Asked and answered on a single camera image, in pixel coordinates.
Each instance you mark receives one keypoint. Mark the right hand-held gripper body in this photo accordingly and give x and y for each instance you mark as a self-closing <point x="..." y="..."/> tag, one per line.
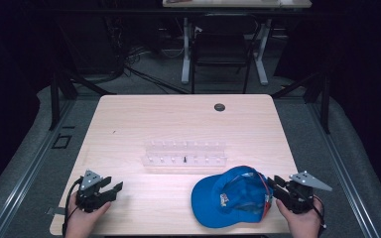
<point x="301" y="191"/>

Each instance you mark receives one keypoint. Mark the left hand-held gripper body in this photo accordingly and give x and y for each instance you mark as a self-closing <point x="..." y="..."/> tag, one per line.
<point x="91" y="195"/>

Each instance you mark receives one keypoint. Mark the blue baseball cap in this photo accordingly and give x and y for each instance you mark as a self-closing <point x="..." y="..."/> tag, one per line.
<point x="228" y="201"/>

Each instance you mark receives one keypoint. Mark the person's left hand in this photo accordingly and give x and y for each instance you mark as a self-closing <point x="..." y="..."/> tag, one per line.
<point x="84" y="221"/>

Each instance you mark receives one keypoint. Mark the person's right hand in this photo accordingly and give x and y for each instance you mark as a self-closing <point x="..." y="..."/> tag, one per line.
<point x="301" y="223"/>

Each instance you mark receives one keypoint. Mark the grey tape strip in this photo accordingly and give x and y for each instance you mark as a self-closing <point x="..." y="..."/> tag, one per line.
<point x="55" y="211"/>

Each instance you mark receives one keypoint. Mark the black tape square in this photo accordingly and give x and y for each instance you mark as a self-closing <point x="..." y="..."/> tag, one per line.
<point x="61" y="141"/>

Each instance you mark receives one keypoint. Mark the clear acrylic peg rack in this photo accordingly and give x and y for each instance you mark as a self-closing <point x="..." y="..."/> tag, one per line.
<point x="185" y="153"/>

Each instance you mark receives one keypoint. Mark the black metal stand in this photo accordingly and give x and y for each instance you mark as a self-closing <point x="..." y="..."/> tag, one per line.
<point x="325" y="102"/>
<point x="55" y="99"/>

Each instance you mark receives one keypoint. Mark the white desk leg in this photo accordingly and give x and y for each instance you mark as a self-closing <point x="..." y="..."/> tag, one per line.
<point x="186" y="53"/>
<point x="262" y="56"/>

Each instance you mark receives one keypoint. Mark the black chair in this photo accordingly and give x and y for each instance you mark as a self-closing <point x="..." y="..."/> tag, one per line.
<point x="223" y="43"/>

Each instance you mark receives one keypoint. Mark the aluminium floor rail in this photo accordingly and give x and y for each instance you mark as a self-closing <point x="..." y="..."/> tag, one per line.
<point x="344" y="172"/>
<point x="29" y="168"/>

